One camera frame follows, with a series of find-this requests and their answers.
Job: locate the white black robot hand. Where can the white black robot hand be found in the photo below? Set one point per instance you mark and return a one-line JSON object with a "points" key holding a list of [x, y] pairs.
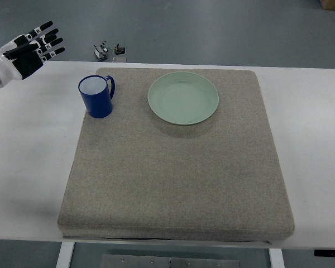
{"points": [[27, 53]]}

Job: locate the blue mug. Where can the blue mug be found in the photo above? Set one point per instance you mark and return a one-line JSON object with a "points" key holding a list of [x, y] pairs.
{"points": [[97, 93]]}

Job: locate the clear floor plate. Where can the clear floor plate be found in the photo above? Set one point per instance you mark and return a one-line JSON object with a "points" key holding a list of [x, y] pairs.
{"points": [[119, 60]]}

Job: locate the light green plate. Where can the light green plate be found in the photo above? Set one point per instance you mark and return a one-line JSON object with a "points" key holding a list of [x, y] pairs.
{"points": [[183, 98]]}

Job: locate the small white floor device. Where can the small white floor device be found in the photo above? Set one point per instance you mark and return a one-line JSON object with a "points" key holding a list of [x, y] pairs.
{"points": [[101, 51]]}

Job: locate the floor outlet with plug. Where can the floor outlet with plug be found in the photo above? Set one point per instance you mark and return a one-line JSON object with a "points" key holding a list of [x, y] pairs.
{"points": [[119, 50]]}

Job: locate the beige fabric cushion mat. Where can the beige fabric cushion mat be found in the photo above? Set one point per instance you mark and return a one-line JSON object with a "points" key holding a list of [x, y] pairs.
{"points": [[137, 176]]}

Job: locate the white table leg left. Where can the white table leg left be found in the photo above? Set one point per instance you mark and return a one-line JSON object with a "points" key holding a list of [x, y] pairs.
{"points": [[65, 255]]}

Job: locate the white table leg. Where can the white table leg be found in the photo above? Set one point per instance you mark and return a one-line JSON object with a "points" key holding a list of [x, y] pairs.
{"points": [[276, 258], [65, 255]]}

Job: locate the cardboard box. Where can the cardboard box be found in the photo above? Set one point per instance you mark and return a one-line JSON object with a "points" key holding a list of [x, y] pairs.
{"points": [[328, 4]]}

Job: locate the white table leg right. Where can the white table leg right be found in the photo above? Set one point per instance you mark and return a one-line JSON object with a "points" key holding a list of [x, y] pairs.
{"points": [[276, 258]]}

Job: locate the black table controller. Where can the black table controller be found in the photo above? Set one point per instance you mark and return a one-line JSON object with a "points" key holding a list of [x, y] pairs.
{"points": [[324, 253]]}

